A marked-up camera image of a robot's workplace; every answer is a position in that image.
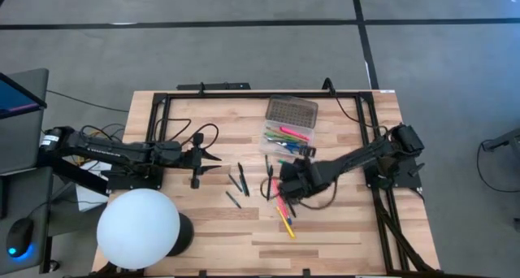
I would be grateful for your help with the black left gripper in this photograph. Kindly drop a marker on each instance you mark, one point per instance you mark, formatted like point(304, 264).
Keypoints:
point(197, 160)

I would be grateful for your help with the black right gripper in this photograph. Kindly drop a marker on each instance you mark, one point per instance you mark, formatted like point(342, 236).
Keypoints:
point(302, 178)

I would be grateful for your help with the thin pink pen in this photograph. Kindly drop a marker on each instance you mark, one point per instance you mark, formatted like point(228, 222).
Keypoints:
point(280, 198)

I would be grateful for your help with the dark pencil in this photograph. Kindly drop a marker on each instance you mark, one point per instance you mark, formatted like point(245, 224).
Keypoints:
point(290, 207)

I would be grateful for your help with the long black pen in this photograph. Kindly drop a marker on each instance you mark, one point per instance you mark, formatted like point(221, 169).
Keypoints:
point(269, 184)

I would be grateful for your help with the short dark pen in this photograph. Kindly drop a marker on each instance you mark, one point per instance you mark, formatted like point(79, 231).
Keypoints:
point(266, 164)

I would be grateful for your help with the pink highlighter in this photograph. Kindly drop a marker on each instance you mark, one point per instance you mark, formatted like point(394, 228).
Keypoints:
point(294, 133)

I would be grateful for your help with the yellow pencil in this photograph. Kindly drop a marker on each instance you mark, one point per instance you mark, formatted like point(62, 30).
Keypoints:
point(290, 230)

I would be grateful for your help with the clear plastic supply box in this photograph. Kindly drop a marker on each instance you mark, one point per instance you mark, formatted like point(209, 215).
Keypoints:
point(292, 111)

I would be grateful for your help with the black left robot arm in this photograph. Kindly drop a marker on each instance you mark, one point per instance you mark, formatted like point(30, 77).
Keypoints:
point(113, 148)

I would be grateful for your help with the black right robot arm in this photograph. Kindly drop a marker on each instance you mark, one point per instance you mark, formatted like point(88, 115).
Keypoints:
point(357, 158)

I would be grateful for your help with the white box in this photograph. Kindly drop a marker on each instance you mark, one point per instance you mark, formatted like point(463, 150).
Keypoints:
point(87, 201)

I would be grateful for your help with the black round lamp base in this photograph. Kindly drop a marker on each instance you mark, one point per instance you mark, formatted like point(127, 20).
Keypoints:
point(185, 233)

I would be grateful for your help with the black power strip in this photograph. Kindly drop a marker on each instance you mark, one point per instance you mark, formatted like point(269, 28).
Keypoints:
point(219, 86)

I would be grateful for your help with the black table clamp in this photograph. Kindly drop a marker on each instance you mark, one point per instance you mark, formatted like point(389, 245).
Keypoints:
point(202, 274)
point(306, 274)

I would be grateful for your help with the white globe lamp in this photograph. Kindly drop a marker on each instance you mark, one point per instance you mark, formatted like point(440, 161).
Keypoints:
point(138, 229)

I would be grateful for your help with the white label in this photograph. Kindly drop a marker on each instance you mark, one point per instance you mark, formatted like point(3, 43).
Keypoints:
point(386, 91)

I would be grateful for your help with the black support beam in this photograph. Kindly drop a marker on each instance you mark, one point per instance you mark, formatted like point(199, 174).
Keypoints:
point(69, 172)

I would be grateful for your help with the grey open laptop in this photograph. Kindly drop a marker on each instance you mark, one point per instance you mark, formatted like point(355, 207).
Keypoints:
point(24, 140)

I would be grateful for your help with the grey side desk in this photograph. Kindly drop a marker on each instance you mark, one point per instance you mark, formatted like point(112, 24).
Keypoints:
point(16, 188)

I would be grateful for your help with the black computer mouse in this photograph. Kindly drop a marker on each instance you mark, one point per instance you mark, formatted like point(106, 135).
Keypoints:
point(19, 235)

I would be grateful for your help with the grey metal stand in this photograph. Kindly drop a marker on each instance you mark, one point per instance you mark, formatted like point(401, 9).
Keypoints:
point(505, 140)

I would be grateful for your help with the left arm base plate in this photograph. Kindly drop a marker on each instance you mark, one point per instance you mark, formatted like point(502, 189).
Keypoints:
point(138, 182)

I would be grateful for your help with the black aluminium table frame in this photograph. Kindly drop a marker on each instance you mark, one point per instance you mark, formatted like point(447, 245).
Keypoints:
point(260, 95)

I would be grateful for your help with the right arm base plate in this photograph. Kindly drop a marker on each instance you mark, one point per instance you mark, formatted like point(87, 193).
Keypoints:
point(406, 182)

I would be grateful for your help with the black diagonal frame strut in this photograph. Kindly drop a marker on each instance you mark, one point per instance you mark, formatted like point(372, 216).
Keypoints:
point(400, 237)

